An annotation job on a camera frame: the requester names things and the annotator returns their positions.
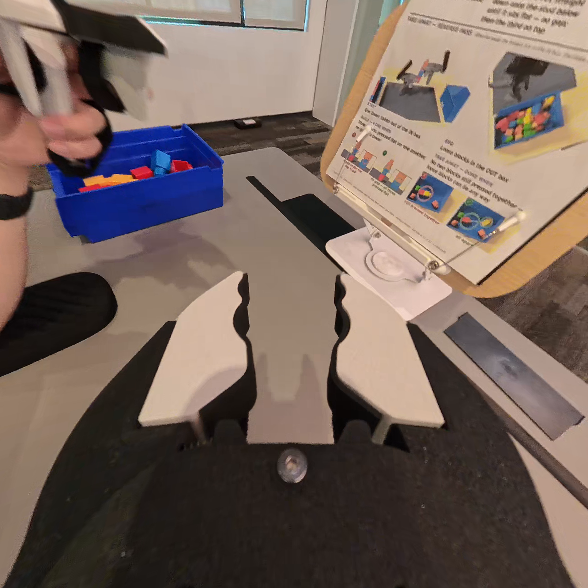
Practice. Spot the black rectangular pad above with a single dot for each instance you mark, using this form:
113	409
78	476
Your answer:
510	372

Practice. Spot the orange mega block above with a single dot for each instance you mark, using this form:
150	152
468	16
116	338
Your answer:
110	180

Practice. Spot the black power strip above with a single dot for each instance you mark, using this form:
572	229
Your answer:
248	123

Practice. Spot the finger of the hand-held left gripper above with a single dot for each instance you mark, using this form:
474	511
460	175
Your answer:
128	87
36	13

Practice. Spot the black oval pad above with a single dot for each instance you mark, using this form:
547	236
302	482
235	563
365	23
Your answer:
55	321

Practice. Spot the person's left hand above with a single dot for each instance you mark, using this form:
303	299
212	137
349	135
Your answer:
69	133

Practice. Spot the red mega block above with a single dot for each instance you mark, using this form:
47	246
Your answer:
141	172
89	188
181	165

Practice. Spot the person's left forearm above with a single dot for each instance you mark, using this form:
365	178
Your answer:
9	266

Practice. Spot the printed instruction sheet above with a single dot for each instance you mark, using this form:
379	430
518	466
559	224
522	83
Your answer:
482	128

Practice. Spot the wooden display board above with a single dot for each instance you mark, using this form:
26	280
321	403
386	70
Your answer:
528	271

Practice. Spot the black wristband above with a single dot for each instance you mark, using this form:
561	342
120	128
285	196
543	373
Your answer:
13	204

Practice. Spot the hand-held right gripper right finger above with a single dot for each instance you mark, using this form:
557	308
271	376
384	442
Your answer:
386	367

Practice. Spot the white framed window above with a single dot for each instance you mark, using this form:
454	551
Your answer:
229	11

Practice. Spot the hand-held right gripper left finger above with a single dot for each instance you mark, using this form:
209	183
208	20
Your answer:
197	367

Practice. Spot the blue plastic bin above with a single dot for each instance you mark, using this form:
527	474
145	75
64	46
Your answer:
138	211

